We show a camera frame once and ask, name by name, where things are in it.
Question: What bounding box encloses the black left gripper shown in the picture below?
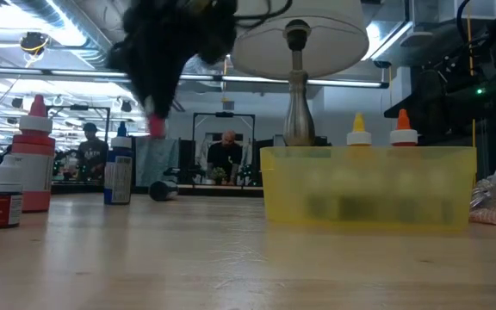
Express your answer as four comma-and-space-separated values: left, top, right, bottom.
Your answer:
104, 0, 239, 120

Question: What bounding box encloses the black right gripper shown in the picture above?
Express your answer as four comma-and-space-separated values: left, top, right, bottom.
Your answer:
383, 37, 494, 122

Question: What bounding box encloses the large orange food colouring bottle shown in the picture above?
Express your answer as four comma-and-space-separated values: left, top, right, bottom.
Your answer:
389, 108, 419, 147

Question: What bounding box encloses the large yellow food colouring bottle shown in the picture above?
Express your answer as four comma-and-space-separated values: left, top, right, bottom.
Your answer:
345, 112, 373, 147

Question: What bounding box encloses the large blue food colouring bottle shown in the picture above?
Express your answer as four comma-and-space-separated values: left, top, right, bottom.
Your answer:
103, 121, 135, 206

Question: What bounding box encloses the large red food colouring bottle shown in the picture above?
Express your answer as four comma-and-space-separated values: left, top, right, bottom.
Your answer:
11, 94, 56, 214

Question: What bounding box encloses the small bottle red label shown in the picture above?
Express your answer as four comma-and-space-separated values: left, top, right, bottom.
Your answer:
0, 155, 23, 230

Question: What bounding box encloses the grey curtain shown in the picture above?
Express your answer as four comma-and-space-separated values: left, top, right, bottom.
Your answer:
134, 135, 180, 187

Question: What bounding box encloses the black upright panel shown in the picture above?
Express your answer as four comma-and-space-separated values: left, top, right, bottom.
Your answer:
177, 139, 196, 185

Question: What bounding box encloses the person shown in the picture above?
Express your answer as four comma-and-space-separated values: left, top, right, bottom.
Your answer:
75, 122, 110, 182
207, 130, 245, 184

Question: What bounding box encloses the long white tube light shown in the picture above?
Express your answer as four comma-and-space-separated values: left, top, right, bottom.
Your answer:
0, 65, 390, 90

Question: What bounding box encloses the small green plant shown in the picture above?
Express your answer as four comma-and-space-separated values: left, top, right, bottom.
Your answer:
211, 166, 228, 185

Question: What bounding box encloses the white shade silver table lamp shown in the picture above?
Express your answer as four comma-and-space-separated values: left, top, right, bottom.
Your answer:
230, 0, 370, 147

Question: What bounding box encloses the yellow translucent plastic bin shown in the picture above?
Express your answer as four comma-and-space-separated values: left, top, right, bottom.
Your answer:
259, 146, 478, 232

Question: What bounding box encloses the yellow hanging cable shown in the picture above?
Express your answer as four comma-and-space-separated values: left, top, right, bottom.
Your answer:
465, 0, 478, 150

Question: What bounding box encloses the black metal frame stand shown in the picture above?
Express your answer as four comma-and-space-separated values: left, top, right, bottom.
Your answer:
191, 110, 257, 150
46, 104, 112, 146

